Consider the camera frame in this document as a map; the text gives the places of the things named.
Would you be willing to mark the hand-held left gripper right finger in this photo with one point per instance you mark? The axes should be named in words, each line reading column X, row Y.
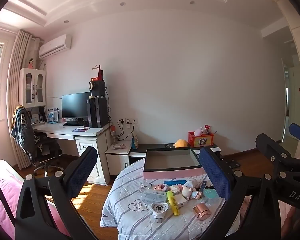
column 215, row 175

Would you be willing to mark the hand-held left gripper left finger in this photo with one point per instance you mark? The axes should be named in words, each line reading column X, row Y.
column 82, row 173

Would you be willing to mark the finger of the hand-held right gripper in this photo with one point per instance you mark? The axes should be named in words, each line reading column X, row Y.
column 270, row 147
column 298, row 133

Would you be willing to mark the blue gold lipstick box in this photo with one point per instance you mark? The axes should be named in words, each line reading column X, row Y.
column 202, row 187

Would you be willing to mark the teal round compact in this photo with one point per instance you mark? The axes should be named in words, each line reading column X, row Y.
column 210, row 193

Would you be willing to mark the pale round dome toy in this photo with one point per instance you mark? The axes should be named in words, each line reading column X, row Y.
column 196, row 195

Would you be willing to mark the pig doll figurine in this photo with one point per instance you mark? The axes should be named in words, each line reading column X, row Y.
column 187, row 190

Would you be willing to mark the rose gold cylinder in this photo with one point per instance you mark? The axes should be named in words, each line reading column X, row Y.
column 202, row 211

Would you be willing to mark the blue highlighter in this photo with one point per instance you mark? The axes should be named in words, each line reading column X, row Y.
column 175, row 181

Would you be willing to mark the white power adapter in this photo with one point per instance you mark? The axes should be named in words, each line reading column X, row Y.
column 182, row 201

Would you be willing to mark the pink storage box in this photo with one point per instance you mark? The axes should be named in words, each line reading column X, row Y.
column 172, row 173

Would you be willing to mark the yellow highlighter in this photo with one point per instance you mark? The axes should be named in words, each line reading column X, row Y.
column 173, row 203

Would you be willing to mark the pink building block toy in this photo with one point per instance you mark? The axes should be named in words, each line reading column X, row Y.
column 160, row 187

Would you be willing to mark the clear plastic case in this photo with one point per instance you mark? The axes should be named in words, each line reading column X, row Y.
column 153, row 195

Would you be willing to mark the white vented plug-in device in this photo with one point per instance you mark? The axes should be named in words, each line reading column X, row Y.
column 158, row 208

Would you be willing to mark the white door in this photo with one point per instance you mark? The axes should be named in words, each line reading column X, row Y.
column 286, row 100

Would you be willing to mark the red toy box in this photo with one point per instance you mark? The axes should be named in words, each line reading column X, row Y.
column 200, row 141

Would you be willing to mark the white nightstand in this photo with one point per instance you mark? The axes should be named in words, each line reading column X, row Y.
column 117, row 160

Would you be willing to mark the black office chair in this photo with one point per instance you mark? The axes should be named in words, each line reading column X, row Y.
column 46, row 150

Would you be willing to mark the pink white packet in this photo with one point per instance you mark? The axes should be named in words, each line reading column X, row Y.
column 118, row 146

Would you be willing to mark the pink plush toy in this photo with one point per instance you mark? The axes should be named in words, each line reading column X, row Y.
column 198, row 131

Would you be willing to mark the yellow octopus plush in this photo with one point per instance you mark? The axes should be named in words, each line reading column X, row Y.
column 180, row 143

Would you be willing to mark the white desk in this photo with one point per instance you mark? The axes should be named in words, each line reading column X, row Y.
column 62, row 130

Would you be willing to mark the red white card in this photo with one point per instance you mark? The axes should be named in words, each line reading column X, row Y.
column 206, row 127

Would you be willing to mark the orange cap bottle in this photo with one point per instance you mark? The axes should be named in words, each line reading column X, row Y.
column 113, row 135

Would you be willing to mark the black keyboard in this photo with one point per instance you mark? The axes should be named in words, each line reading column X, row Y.
column 75, row 123

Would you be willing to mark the blue snack bag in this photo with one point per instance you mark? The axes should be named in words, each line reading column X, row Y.
column 134, row 141

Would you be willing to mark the black computer tower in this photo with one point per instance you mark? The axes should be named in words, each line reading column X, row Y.
column 97, row 112

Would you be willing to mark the black white low bench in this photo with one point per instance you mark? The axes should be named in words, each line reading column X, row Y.
column 152, row 146

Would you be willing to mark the black computer monitor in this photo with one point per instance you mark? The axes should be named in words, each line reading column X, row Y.
column 75, row 105

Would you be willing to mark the dark jacket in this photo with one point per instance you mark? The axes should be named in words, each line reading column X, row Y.
column 21, row 127

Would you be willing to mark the bed with pink sheet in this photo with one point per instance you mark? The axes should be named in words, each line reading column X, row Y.
column 0, row 195

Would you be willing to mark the black speaker box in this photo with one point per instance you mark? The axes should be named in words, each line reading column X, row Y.
column 98, row 88

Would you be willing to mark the white hutch cabinet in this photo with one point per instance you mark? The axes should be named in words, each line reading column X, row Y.
column 32, row 87

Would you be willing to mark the red pennant flag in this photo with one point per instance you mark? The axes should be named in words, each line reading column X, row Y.
column 99, row 73

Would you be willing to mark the small doll figure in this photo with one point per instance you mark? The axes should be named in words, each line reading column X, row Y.
column 31, row 63

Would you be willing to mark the white air conditioner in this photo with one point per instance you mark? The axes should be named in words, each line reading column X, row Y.
column 55, row 46

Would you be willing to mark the white wall socket panel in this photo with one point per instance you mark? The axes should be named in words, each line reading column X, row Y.
column 128, row 120

